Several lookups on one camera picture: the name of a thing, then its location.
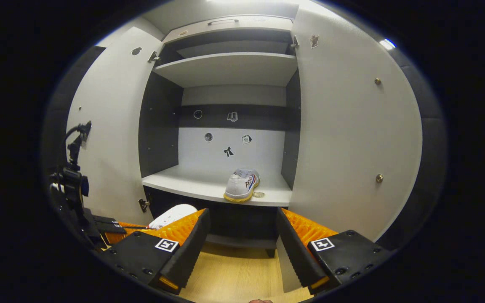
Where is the grey cabinet door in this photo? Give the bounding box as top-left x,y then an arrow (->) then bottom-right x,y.
67,27 -> 163,226
276,8 -> 423,294

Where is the white canvas shoe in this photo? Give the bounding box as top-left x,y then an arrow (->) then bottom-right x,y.
224,168 -> 261,203
148,204 -> 198,230

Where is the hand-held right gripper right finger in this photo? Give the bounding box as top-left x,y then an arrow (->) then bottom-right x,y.
276,207 -> 394,295

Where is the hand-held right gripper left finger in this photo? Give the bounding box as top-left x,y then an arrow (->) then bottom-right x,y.
99,208 -> 211,295

